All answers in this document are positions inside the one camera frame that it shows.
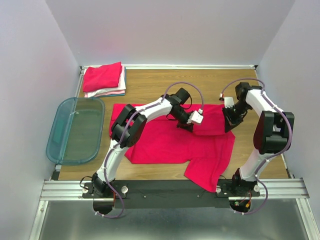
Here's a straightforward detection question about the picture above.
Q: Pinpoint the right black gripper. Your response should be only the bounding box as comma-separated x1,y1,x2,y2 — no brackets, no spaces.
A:
221,101,251,133

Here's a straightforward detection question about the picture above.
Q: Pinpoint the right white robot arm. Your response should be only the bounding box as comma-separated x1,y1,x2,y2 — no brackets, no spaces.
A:
219,78,295,196

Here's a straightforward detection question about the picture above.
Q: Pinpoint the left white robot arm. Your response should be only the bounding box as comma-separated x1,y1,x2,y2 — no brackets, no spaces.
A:
91,88,194,198

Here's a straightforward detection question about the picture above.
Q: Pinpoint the folded white t-shirt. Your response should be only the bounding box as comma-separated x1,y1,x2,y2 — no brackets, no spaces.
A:
84,65,127,98

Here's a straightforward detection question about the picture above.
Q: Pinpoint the metal lower shelf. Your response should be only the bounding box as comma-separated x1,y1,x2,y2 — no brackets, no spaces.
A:
31,199,309,240

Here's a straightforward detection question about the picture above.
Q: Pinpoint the folded pink t-shirt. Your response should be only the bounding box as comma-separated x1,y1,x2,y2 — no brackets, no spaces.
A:
84,90,126,98

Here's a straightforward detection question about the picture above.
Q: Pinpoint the teal plastic bin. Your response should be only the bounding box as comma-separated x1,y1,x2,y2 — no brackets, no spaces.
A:
46,97,105,166

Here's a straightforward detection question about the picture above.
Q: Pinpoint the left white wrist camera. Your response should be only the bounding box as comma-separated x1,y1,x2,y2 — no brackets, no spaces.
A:
189,110,204,125

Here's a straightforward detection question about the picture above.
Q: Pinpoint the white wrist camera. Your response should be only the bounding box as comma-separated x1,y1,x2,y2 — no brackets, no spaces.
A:
219,93,235,108
189,110,204,125

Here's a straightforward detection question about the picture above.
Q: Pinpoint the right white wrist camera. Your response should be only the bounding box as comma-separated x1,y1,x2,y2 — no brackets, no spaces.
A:
219,93,235,108

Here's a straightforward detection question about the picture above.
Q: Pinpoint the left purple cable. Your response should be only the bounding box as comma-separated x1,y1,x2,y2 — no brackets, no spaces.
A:
102,81,206,191

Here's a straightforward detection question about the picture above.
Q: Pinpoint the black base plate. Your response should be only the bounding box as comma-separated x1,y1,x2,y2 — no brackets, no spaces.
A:
82,179,261,210

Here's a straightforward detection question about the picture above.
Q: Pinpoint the aluminium frame rail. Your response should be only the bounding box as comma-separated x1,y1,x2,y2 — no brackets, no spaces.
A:
40,178,310,201

